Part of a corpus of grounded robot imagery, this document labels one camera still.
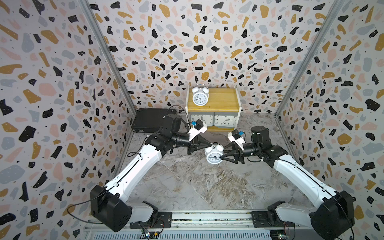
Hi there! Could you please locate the white twin-bell clock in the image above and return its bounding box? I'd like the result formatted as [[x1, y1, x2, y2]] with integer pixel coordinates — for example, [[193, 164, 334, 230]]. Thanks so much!
[[192, 84, 210, 107], [205, 144, 224, 165]]

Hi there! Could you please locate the grey square alarm clock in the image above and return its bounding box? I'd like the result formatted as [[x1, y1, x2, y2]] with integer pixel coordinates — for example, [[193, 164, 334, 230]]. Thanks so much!
[[190, 112, 214, 127], [214, 113, 238, 129]]

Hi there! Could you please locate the wooden two-tier shelf white frame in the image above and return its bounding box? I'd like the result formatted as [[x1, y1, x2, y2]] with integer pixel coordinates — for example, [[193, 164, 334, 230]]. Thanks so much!
[[185, 86, 242, 132]]

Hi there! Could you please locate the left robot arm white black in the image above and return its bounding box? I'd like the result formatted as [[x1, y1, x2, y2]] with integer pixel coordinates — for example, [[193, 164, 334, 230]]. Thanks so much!
[[90, 114, 212, 232]]

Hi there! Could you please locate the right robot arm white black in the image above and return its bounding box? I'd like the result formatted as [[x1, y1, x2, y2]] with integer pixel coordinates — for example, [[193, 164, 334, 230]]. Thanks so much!
[[221, 126, 355, 240]]

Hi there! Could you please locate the black case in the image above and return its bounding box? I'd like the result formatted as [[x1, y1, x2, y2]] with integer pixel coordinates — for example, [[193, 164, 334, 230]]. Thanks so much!
[[131, 108, 176, 133]]

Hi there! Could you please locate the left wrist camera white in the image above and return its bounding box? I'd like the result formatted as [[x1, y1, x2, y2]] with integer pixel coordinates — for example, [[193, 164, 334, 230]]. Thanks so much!
[[188, 119, 208, 141]]

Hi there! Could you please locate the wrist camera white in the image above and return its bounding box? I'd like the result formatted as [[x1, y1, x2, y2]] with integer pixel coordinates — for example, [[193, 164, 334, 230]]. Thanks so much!
[[188, 119, 208, 141], [228, 129, 246, 150]]

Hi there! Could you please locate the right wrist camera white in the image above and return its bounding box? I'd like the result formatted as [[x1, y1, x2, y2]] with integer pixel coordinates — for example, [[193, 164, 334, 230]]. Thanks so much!
[[228, 129, 246, 150]]

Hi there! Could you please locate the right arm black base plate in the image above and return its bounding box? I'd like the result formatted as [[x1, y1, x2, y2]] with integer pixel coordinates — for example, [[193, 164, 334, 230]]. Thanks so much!
[[251, 211, 294, 228]]

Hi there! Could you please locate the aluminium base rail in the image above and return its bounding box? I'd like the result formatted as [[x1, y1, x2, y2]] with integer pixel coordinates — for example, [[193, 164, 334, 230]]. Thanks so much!
[[83, 210, 321, 240]]

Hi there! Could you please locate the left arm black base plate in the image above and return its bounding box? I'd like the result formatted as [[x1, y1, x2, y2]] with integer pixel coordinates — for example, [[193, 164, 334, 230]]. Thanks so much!
[[130, 212, 173, 229]]

